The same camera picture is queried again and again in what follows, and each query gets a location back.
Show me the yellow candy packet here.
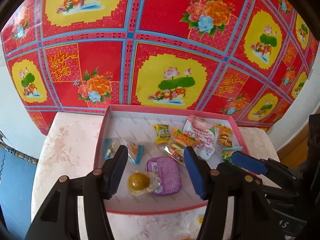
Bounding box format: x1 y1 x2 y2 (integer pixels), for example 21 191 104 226
153 124 171 144

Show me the red floral patterned cloth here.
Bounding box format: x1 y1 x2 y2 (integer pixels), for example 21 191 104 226
1 0 319 134

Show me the colourful gummy candy packet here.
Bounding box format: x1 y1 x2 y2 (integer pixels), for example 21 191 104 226
159 127 200 165

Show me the pink shallow cardboard box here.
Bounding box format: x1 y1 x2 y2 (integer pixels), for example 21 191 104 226
94 105 249 215

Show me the orange burger snack packet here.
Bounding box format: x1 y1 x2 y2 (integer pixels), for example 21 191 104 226
215 123 233 148

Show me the green pea snack bag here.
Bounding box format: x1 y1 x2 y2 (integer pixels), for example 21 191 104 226
221 146 243 161

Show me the clear blue candy packet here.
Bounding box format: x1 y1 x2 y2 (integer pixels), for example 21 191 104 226
123 140 144 165

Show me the pink white drink pouch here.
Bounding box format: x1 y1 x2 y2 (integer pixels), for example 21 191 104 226
183 115 217 160

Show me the blue foam floor mat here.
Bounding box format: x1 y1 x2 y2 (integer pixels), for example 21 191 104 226
1 148 36 239

